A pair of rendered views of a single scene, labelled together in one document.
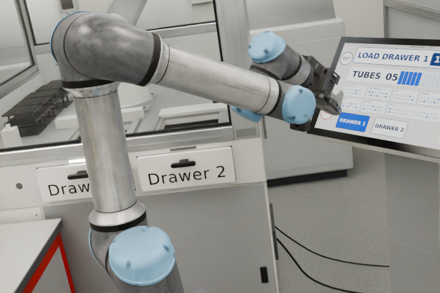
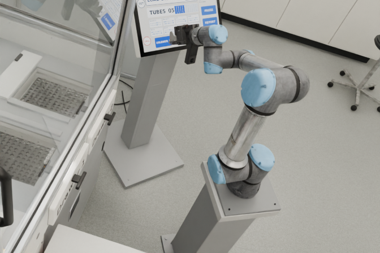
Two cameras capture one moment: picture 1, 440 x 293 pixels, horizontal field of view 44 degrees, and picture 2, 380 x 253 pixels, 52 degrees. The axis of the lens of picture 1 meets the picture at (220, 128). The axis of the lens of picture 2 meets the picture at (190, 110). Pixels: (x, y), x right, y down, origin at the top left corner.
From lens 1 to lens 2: 194 cm
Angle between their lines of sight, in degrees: 84
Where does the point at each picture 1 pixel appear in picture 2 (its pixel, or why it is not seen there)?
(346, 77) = (147, 16)
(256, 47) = (221, 36)
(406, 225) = (159, 76)
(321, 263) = not seen: outside the picture
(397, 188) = (159, 62)
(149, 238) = (261, 149)
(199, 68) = not seen: hidden behind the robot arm
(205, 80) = not seen: hidden behind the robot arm
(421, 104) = (190, 22)
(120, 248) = (266, 161)
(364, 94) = (162, 24)
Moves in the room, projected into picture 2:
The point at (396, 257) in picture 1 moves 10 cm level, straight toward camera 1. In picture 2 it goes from (149, 92) to (164, 100)
